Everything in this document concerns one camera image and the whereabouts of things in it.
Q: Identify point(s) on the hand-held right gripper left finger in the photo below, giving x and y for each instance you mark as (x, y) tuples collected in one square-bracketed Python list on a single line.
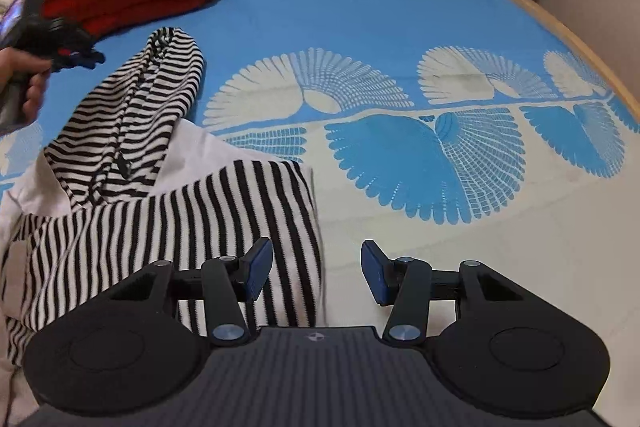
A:
[(257, 272)]

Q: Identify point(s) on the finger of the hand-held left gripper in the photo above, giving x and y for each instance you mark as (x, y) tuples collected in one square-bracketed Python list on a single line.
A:
[(87, 59)]

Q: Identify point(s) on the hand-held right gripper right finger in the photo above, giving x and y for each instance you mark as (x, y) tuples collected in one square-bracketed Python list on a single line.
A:
[(372, 274)]

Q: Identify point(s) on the black white striped hoodie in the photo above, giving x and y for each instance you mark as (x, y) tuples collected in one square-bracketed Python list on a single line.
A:
[(150, 217)]

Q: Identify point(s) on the person's left hand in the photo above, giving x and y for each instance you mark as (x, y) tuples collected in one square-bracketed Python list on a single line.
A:
[(34, 94)]

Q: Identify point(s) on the blue feather print bedsheet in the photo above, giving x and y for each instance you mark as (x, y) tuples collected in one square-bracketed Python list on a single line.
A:
[(350, 22)]

